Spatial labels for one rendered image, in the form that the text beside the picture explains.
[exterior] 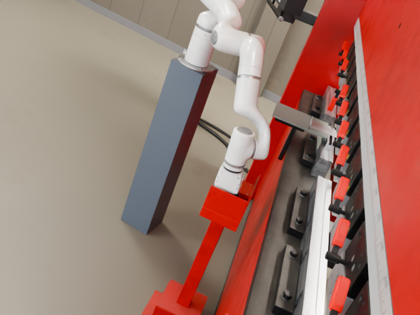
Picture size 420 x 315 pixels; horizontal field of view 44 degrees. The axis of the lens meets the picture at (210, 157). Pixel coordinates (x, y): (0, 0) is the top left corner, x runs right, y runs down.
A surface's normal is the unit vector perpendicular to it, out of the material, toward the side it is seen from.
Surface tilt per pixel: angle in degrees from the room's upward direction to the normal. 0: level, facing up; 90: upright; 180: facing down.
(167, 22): 90
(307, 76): 90
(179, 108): 90
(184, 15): 90
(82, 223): 0
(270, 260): 0
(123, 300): 0
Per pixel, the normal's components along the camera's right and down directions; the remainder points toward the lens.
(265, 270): 0.33, -0.82
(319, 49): -0.24, 0.41
